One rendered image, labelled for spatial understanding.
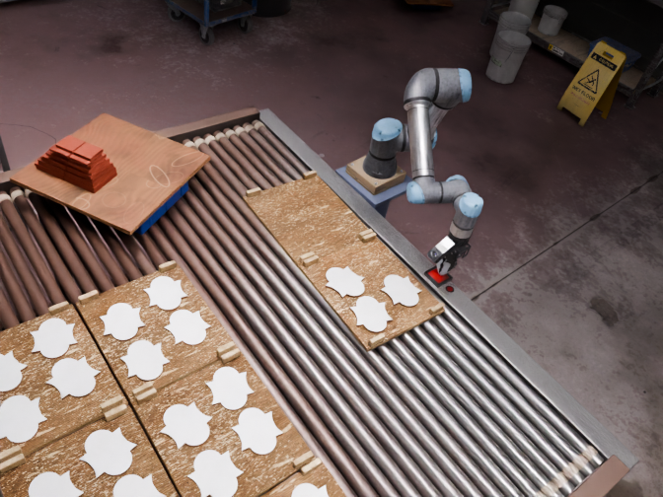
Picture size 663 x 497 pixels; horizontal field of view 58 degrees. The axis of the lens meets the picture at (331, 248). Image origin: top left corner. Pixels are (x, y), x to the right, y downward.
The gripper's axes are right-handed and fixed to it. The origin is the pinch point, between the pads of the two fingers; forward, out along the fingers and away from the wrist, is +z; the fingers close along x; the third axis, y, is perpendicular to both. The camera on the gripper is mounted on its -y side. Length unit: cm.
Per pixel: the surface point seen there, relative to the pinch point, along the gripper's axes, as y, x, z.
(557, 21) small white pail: 396, 213, 64
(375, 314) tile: -34.0, -2.7, -0.5
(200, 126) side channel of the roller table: -35, 117, -1
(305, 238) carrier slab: -33, 39, 0
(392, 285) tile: -20.3, 4.1, -0.5
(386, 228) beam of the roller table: 0.0, 29.9, 2.6
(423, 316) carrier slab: -19.0, -11.5, 0.6
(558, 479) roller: -24, -76, 2
